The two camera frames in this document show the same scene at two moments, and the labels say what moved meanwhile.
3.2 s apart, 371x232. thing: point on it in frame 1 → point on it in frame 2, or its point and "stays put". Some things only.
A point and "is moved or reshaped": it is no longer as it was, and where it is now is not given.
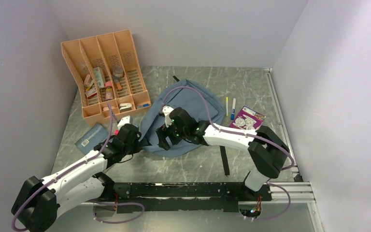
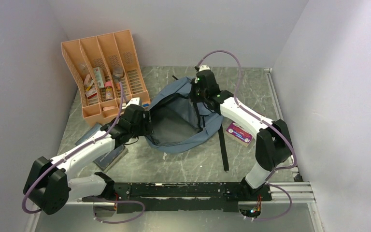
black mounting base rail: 214,196 stays put
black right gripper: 163,132 → 194,85
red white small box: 91,93 stays put
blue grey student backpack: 187,94 is moved or reshaped
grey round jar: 118,72 stays put
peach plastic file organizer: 107,75 stays put
